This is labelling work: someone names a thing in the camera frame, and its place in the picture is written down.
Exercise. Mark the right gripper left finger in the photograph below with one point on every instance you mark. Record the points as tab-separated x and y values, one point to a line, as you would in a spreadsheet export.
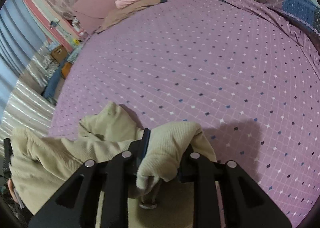
96	193

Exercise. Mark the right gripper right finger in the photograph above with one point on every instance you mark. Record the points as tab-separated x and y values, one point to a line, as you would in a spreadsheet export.
226	193

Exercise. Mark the beige puffer jacket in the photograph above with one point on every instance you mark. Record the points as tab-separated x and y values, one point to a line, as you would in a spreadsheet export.
39	166

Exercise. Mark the silver striped curtain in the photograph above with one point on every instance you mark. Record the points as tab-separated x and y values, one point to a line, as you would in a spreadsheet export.
26	107

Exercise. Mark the blue cloth on nightstand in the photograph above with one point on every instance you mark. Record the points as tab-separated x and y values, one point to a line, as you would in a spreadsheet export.
50	89

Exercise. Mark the orange wooden nightstand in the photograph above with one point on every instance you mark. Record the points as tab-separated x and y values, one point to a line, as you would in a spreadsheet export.
66	69

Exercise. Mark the brown cardboard storage box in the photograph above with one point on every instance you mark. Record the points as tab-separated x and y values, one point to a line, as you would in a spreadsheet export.
59	53

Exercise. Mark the purple dotted bed sheet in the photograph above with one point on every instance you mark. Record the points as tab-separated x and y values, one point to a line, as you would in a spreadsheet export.
249	77

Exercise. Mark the brown flat pillow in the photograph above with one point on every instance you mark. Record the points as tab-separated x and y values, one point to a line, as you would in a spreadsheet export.
116	16

